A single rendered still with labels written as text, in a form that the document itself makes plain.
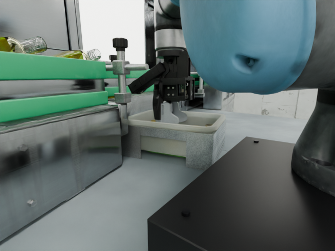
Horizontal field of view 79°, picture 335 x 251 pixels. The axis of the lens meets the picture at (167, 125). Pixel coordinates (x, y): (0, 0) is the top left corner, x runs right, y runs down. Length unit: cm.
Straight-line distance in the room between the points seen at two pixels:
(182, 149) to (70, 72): 25
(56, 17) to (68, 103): 40
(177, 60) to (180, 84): 6
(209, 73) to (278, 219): 13
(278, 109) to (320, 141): 373
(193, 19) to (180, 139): 28
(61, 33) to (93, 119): 39
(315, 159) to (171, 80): 32
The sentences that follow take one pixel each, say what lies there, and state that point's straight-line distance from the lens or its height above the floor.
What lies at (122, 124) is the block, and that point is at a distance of 43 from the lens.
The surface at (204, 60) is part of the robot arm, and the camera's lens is 17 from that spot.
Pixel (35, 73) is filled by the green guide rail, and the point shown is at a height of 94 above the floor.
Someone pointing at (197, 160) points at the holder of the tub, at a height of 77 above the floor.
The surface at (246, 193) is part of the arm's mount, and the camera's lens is 23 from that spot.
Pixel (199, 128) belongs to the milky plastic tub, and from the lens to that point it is 40.
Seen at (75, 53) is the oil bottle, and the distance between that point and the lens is 52.
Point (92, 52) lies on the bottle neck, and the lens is 59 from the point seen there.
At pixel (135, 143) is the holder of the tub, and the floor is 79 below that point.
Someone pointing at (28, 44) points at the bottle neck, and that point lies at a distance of 47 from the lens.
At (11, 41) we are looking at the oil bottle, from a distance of 44.
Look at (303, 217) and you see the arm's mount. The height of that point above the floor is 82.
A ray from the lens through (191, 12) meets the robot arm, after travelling 19.
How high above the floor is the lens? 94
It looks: 13 degrees down
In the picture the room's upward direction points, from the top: straight up
